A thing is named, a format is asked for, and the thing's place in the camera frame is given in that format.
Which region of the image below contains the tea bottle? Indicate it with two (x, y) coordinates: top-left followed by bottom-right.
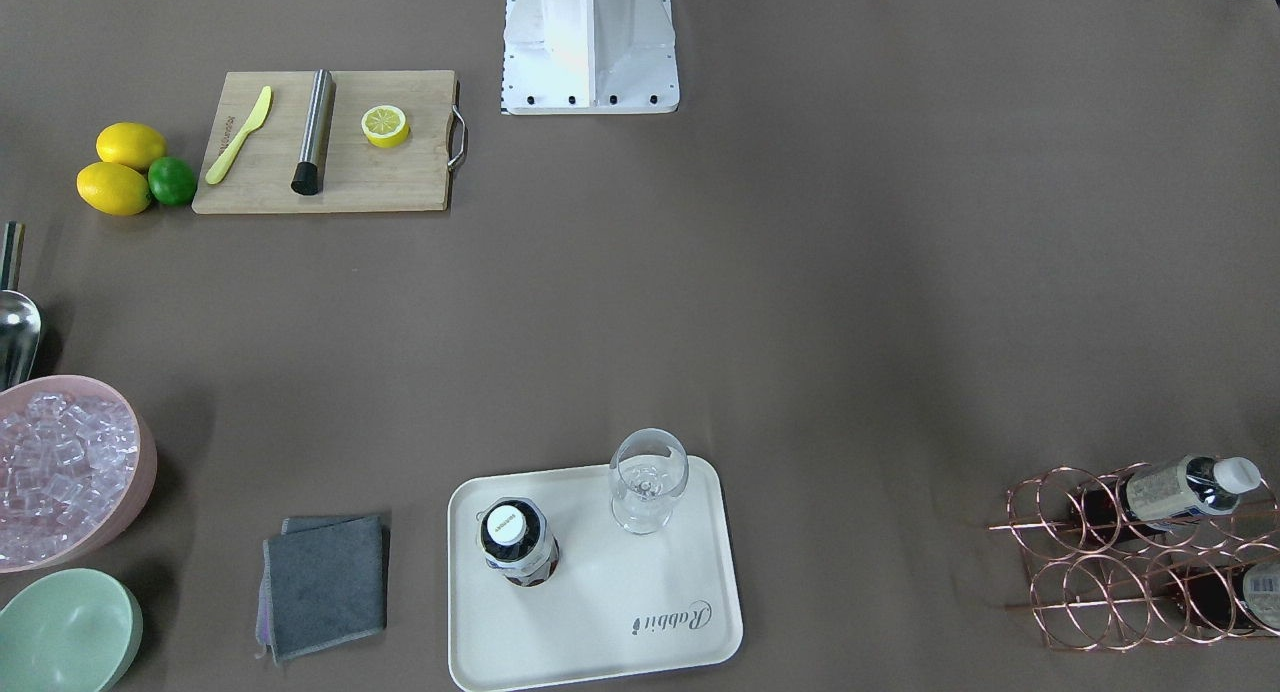
(477, 498), (561, 587)
(1167, 563), (1279, 634)
(1069, 455), (1262, 547)

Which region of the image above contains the copper wire bottle basket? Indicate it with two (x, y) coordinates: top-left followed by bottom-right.
(998, 464), (1277, 651)

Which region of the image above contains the clear wine glass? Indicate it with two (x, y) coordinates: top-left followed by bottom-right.
(609, 429), (690, 533)

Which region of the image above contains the cream rabbit tray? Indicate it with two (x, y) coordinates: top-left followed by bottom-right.
(447, 455), (744, 691)

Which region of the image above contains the bamboo cutting board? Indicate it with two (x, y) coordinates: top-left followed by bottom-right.
(192, 69), (466, 215)

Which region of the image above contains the half lemon slice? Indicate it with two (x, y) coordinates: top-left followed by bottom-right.
(360, 104), (411, 148)

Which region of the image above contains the steel muddler black tip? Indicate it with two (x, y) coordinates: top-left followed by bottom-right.
(291, 69), (337, 196)

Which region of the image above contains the grey folded cloth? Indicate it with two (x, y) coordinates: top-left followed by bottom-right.
(255, 514), (389, 666)

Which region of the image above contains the yellow plastic knife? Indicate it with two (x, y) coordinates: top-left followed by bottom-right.
(205, 86), (274, 185)

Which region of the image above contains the green lime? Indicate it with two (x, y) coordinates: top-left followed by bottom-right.
(147, 156), (198, 206)

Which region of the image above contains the upper whole lemon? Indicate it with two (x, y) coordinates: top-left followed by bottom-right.
(95, 122), (168, 171)

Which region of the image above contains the whole lemon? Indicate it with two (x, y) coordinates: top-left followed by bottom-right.
(76, 162), (154, 215)
(95, 122), (168, 171)

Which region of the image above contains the lower whole lemon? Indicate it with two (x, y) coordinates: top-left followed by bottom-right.
(76, 162), (154, 215)

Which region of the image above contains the pink bowl of ice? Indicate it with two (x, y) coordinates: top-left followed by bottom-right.
(1, 376), (157, 574)

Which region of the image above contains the steel ice scoop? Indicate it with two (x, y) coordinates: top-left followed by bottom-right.
(1, 221), (44, 391)

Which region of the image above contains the mint green bowl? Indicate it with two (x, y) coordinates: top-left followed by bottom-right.
(1, 568), (143, 691)

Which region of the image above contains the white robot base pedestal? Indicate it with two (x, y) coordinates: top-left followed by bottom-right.
(500, 0), (681, 115)

